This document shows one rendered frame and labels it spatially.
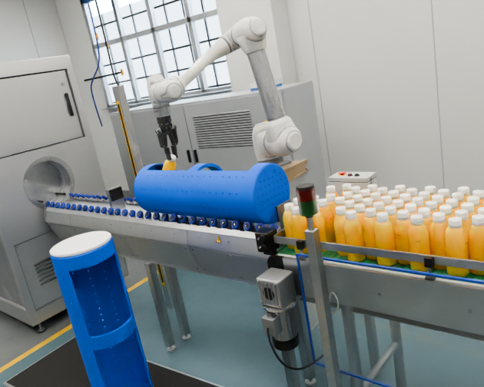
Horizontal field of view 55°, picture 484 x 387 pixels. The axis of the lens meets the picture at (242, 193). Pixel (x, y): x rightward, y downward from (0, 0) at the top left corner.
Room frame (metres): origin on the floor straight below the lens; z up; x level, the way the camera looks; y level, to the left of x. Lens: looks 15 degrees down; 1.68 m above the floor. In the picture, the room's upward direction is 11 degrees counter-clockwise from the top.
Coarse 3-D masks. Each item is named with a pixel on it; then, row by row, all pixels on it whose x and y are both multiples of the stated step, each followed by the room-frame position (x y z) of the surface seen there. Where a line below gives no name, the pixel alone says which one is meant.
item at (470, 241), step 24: (336, 216) 1.68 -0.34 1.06; (360, 216) 1.65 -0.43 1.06; (432, 216) 1.53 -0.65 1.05; (336, 240) 1.68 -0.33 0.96; (360, 240) 1.59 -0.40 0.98; (384, 240) 1.50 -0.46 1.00; (408, 240) 1.46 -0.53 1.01; (432, 240) 1.43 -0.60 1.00; (456, 240) 1.34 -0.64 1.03; (480, 240) 1.32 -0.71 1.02; (384, 264) 1.51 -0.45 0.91; (408, 264) 1.49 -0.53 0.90
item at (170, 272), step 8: (168, 272) 2.76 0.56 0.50; (168, 280) 2.77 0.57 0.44; (176, 280) 2.77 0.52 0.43; (176, 288) 2.76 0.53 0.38; (176, 296) 2.75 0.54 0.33; (176, 304) 2.76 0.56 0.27; (176, 312) 2.77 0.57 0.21; (184, 312) 2.78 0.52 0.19; (184, 320) 2.77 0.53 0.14; (184, 328) 2.76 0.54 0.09; (184, 336) 2.78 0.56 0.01
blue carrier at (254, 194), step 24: (144, 168) 2.59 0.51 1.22; (192, 168) 2.32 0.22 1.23; (216, 168) 2.39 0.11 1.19; (264, 168) 2.03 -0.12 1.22; (144, 192) 2.47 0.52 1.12; (168, 192) 2.34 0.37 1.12; (192, 192) 2.21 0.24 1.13; (216, 192) 2.10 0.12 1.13; (240, 192) 2.00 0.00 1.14; (264, 192) 2.01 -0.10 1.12; (288, 192) 2.14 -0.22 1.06; (216, 216) 2.16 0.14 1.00; (240, 216) 2.04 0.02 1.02; (264, 216) 1.99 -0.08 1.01
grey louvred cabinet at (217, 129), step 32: (224, 96) 4.16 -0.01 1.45; (256, 96) 3.82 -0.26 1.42; (288, 96) 3.73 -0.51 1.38; (192, 128) 4.30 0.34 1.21; (224, 128) 4.05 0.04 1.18; (128, 160) 4.93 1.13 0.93; (160, 160) 4.63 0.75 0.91; (192, 160) 4.35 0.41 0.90; (224, 160) 4.11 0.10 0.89; (256, 160) 3.89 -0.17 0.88; (320, 160) 4.03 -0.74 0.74; (320, 192) 3.97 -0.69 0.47
